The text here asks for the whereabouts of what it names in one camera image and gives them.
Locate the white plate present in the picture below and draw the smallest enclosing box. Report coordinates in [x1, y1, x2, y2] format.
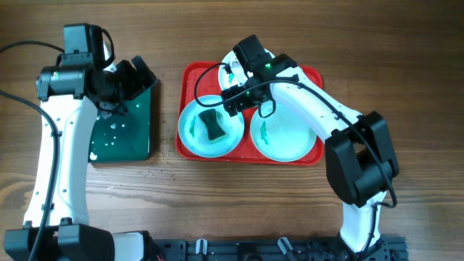
[217, 51, 254, 91]

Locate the green scrubbing sponge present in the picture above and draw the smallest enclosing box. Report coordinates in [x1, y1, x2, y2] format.
[199, 109, 227, 144]

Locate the light blue plate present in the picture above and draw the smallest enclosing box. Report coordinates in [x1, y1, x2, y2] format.
[178, 99, 245, 158]
[249, 101, 317, 162]

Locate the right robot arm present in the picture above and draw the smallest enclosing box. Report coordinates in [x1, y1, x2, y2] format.
[219, 51, 399, 260]

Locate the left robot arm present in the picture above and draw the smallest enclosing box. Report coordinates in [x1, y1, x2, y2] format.
[4, 54, 163, 260]

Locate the red plastic tray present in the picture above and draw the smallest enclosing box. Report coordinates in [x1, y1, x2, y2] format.
[175, 61, 324, 166]

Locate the black tray with water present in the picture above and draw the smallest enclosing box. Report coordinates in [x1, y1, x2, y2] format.
[88, 89, 152, 163]

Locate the right black cable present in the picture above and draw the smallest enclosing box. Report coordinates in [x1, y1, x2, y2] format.
[194, 62, 398, 254]

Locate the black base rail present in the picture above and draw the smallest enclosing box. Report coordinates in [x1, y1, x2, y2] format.
[152, 237, 409, 261]

